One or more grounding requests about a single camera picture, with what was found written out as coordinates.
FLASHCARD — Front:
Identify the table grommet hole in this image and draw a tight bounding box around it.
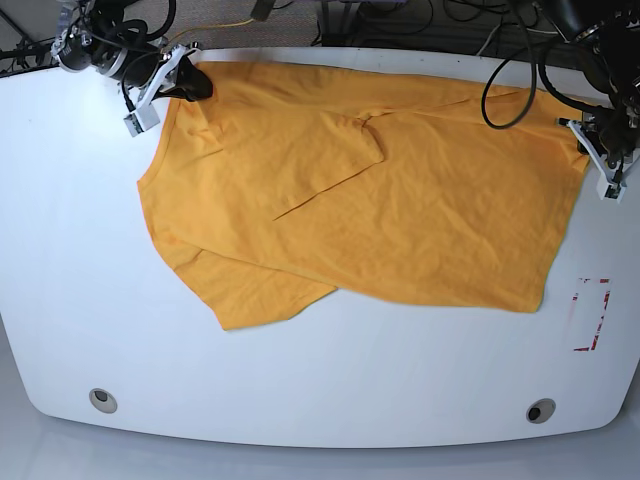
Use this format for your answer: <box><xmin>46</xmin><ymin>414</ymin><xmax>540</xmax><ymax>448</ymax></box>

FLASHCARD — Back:
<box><xmin>89</xmin><ymin>388</ymin><xmax>118</xmax><ymax>414</ymax></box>
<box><xmin>525</xmin><ymin>398</ymin><xmax>556</xmax><ymax>424</ymax></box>

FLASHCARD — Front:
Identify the yellow T-shirt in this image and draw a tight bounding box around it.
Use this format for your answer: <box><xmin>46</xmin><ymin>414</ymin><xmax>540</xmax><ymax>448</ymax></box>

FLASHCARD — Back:
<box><xmin>138</xmin><ymin>62</ymin><xmax>588</xmax><ymax>330</ymax></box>

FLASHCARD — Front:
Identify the red tape rectangle marking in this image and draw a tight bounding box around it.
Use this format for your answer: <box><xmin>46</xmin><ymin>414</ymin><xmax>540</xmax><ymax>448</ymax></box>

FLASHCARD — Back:
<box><xmin>566</xmin><ymin>278</ymin><xmax>612</xmax><ymax>352</ymax></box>

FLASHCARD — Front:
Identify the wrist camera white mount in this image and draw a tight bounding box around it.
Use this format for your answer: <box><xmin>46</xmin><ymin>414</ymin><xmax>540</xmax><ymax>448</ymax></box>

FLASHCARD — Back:
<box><xmin>556</xmin><ymin>117</ymin><xmax>627</xmax><ymax>203</ymax></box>
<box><xmin>124</xmin><ymin>43</ymin><xmax>200</xmax><ymax>137</ymax></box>

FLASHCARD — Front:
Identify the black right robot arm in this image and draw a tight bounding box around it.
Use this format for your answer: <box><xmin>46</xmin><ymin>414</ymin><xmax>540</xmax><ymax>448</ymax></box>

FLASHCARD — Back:
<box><xmin>51</xmin><ymin>1</ymin><xmax>213</xmax><ymax>111</ymax></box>

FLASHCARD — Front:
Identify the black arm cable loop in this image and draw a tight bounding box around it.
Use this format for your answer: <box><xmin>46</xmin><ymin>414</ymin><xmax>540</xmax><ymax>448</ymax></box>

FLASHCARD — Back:
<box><xmin>480</xmin><ymin>0</ymin><xmax>616</xmax><ymax>130</ymax></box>

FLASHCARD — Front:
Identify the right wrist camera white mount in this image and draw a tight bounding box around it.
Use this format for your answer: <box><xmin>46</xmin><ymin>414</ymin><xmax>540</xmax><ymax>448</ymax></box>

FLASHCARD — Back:
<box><xmin>124</xmin><ymin>43</ymin><xmax>200</xmax><ymax>137</ymax></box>

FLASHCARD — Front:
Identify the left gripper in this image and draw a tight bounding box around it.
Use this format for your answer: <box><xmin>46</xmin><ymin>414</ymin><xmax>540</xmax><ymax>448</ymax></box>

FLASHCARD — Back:
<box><xmin>582</xmin><ymin>102</ymin><xmax>639</xmax><ymax>165</ymax></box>

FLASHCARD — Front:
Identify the yellow floor cable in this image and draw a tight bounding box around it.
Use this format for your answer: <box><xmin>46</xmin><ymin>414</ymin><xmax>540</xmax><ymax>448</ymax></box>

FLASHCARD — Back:
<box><xmin>164</xmin><ymin>17</ymin><xmax>256</xmax><ymax>49</ymax></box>

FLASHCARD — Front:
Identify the left table grommet hole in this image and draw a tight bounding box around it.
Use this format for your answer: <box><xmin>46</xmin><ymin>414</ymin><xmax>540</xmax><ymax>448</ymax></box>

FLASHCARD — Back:
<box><xmin>89</xmin><ymin>388</ymin><xmax>118</xmax><ymax>414</ymax></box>

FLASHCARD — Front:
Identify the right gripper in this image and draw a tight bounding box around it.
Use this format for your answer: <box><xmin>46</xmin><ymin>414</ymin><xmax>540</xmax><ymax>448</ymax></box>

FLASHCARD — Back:
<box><xmin>120</xmin><ymin>51</ymin><xmax>214</xmax><ymax>102</ymax></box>

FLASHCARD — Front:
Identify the right table grommet hole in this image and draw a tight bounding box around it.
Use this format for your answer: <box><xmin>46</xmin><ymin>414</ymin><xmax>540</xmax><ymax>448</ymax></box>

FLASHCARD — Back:
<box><xmin>525</xmin><ymin>398</ymin><xmax>556</xmax><ymax>424</ymax></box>

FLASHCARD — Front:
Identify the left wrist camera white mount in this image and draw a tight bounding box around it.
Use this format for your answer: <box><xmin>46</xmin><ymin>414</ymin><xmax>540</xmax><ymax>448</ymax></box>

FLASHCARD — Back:
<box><xmin>556</xmin><ymin>117</ymin><xmax>627</xmax><ymax>203</ymax></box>

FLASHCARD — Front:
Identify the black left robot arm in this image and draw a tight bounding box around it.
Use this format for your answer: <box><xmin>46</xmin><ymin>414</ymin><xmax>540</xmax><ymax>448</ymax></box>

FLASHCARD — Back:
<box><xmin>534</xmin><ymin>1</ymin><xmax>639</xmax><ymax>169</ymax></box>

